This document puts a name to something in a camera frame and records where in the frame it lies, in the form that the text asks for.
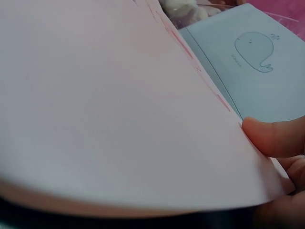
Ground person's right hand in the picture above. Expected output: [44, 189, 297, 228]
[242, 115, 305, 229]

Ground white paper with red marks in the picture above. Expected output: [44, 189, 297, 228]
[0, 0, 296, 218]

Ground paper with whale drawing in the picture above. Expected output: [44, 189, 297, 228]
[178, 3, 305, 123]

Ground white fluffy object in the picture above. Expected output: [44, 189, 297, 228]
[159, 0, 222, 22]

